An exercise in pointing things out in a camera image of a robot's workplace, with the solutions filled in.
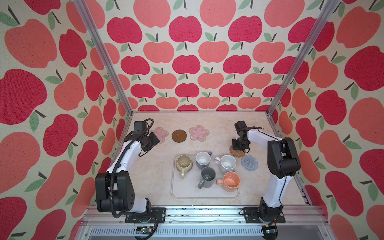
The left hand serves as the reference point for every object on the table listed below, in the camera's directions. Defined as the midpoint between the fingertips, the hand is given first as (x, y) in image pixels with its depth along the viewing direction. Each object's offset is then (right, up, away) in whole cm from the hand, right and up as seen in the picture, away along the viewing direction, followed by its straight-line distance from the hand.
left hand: (159, 141), depth 89 cm
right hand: (+52, -6, +10) cm, 53 cm away
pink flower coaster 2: (+24, +4, +20) cm, 32 cm away
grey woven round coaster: (+56, -14, +4) cm, 58 cm away
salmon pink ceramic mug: (+42, -23, -5) cm, 48 cm away
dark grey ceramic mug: (+29, -20, -3) cm, 35 cm away
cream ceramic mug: (+15, -15, +2) cm, 21 cm away
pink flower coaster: (-4, +3, +19) cm, 20 cm away
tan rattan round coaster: (+50, -9, +9) cm, 51 cm away
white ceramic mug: (+41, -14, +2) cm, 44 cm away
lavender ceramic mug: (+27, -12, +4) cm, 30 cm away
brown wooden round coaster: (+10, +2, +18) cm, 21 cm away
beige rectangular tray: (+17, -26, -6) cm, 32 cm away
